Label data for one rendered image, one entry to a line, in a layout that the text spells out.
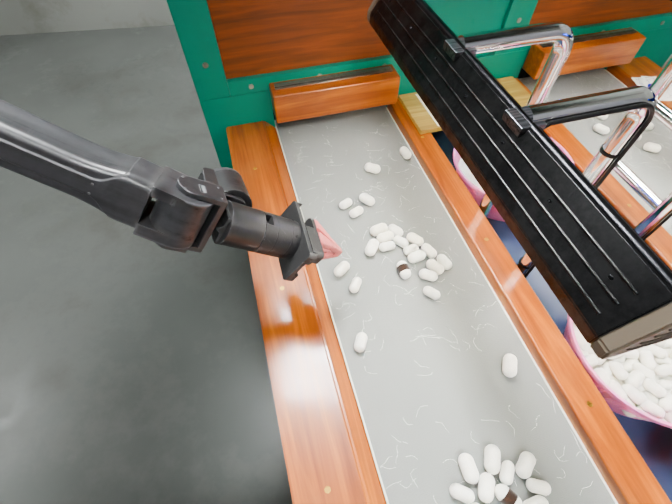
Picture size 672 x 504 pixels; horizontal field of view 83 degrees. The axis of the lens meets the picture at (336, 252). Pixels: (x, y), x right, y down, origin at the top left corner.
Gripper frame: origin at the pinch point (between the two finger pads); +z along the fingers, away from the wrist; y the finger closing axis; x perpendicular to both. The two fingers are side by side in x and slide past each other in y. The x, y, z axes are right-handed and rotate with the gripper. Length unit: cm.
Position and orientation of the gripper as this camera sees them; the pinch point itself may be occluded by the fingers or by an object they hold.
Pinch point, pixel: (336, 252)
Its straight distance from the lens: 60.4
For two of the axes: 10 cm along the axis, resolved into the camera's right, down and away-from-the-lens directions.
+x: -6.2, 5.7, 5.4
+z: 7.3, 1.9, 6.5
